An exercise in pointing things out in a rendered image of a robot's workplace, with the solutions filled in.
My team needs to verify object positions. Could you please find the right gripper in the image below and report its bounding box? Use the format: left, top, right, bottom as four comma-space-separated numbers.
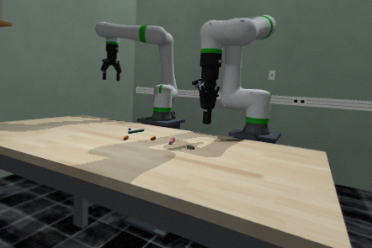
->
101, 51, 121, 81

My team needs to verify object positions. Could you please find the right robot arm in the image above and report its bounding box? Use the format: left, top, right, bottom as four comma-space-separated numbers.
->
95, 22, 178, 121

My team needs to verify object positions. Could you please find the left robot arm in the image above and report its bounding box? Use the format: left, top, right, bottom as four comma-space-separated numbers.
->
199, 15, 276, 135

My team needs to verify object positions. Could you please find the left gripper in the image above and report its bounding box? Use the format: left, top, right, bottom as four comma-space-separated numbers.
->
198, 66, 220, 124

